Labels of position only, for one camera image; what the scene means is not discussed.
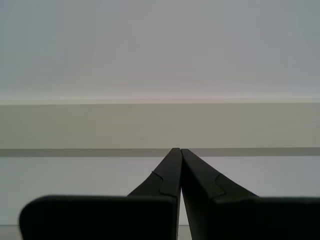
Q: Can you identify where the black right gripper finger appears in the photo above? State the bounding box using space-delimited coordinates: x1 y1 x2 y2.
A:
180 148 320 240
18 147 183 240

